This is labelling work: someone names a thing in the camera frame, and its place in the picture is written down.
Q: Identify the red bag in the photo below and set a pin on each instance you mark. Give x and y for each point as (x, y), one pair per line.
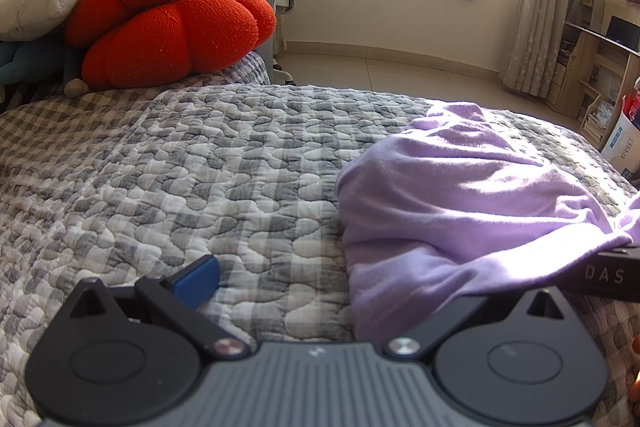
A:
(634, 104)

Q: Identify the black monitor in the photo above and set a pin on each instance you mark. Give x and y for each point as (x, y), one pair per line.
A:
(621, 31)

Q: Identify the grey checked quilt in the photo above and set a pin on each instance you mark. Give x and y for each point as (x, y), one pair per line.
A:
(200, 167)

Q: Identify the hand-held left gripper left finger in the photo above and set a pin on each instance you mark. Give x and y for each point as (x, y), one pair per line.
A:
(197, 279)

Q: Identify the wooden shelf unit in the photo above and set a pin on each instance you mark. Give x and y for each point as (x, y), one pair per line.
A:
(580, 57)

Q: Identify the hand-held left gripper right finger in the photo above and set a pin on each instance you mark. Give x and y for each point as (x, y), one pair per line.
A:
(440, 327)

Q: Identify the white cardboard box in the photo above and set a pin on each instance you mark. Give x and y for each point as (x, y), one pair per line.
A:
(622, 142)

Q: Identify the lilac pants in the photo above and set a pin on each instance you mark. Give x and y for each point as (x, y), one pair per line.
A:
(450, 207)

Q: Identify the blue plush toy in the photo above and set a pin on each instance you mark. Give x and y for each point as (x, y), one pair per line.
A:
(30, 62)

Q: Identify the beige patterned curtain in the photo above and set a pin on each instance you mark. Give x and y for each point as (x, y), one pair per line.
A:
(540, 32)

